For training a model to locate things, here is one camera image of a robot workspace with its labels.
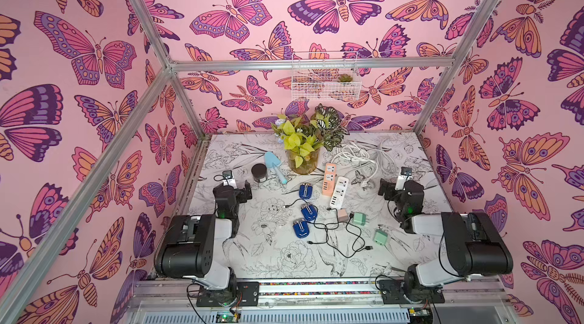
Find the green charger adapter lower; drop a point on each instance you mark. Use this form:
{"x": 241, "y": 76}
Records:
{"x": 380, "y": 237}

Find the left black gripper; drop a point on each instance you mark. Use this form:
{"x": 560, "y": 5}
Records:
{"x": 240, "y": 194}

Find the black round jar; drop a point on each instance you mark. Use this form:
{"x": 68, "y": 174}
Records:
{"x": 259, "y": 173}

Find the white power strip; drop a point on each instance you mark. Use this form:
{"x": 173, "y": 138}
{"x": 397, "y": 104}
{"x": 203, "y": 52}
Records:
{"x": 339, "y": 193}

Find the potted green plant glass vase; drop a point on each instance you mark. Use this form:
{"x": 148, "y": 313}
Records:
{"x": 304, "y": 137}

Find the white wire basket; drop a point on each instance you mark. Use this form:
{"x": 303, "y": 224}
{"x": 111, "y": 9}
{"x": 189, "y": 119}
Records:
{"x": 324, "y": 79}

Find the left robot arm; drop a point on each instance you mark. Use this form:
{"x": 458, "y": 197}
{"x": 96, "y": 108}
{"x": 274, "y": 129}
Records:
{"x": 192, "y": 249}

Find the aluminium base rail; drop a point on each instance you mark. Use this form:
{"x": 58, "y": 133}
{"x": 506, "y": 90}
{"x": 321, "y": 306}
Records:
{"x": 324, "y": 300}

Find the green charger adapter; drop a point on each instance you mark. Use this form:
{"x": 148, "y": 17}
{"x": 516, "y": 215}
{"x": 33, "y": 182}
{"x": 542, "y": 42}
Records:
{"x": 359, "y": 219}
{"x": 380, "y": 237}

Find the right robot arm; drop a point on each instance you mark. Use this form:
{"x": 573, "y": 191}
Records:
{"x": 469, "y": 245}

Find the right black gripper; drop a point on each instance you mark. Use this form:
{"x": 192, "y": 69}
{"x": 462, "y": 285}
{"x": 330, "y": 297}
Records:
{"x": 388, "y": 189}

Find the pink power strip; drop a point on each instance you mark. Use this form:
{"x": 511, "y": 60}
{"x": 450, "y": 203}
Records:
{"x": 328, "y": 184}

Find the green charger adapter upper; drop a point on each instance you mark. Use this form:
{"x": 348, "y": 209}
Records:
{"x": 359, "y": 219}

